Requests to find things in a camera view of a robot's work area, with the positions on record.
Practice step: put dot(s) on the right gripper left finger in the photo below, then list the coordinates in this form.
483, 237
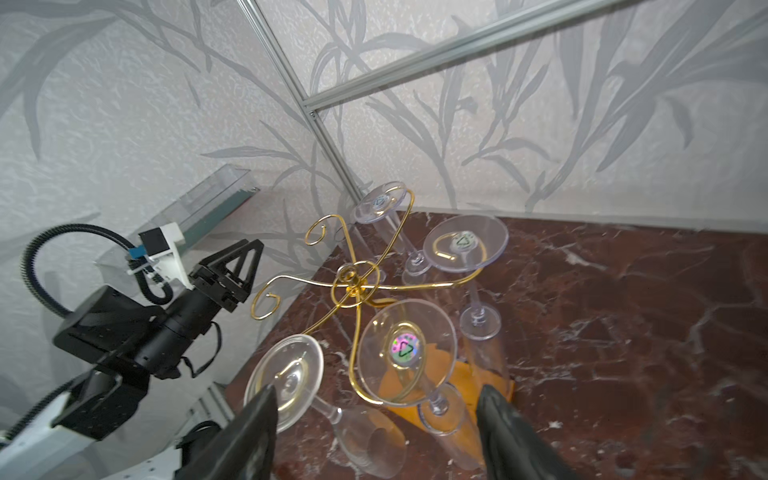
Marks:
244, 449

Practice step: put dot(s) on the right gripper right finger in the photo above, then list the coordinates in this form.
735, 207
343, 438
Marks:
511, 448

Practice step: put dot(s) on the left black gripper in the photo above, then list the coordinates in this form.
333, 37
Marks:
227, 277

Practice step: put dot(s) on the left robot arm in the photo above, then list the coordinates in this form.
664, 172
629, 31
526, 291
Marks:
126, 344

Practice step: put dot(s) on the front round wine glass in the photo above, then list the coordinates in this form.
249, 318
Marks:
294, 367

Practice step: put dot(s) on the yellow wooden rack base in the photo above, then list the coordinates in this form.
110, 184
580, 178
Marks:
461, 378

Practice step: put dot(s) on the back clear wine glass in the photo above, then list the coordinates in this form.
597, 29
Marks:
379, 209

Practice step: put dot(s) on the right clear wine glass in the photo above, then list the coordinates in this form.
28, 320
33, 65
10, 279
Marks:
409, 351

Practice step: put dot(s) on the back-right clear wine glass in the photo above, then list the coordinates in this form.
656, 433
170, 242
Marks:
465, 244

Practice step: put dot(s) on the clear plastic wall bin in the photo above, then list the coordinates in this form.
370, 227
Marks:
197, 212

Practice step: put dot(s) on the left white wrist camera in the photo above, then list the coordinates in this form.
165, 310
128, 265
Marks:
158, 253

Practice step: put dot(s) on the gold wire glass rack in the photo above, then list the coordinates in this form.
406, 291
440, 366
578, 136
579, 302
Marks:
350, 289

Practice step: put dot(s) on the aluminium frame struts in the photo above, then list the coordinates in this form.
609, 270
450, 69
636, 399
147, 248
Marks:
630, 112

